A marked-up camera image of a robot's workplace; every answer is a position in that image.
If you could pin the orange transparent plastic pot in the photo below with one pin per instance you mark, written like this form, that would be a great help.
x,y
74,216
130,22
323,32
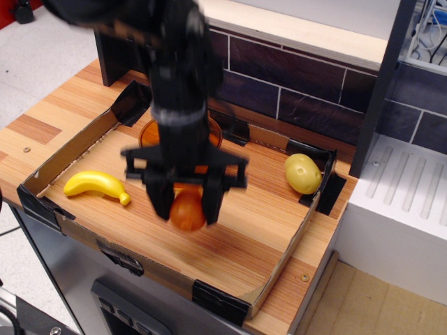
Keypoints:
x,y
149,136

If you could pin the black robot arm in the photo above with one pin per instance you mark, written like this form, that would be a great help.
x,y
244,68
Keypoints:
x,y
174,44

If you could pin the orange toy carrot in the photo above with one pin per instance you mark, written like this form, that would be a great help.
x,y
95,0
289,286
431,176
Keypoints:
x,y
186,212

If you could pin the yellow toy banana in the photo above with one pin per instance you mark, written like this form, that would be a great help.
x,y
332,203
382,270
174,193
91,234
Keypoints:
x,y
96,181

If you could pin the black object top left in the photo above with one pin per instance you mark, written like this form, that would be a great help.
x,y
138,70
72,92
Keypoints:
x,y
23,12

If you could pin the white toy sink drainboard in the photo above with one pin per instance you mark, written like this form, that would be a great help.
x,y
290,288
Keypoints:
x,y
394,226

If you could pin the yellow-green toy potato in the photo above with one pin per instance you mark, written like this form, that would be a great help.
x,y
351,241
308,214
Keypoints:
x,y
302,174

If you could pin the grey toy oven front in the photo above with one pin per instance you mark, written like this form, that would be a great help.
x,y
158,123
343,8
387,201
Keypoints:
x,y
127,309

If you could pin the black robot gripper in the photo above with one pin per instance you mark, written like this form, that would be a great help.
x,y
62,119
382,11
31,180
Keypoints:
x,y
185,155

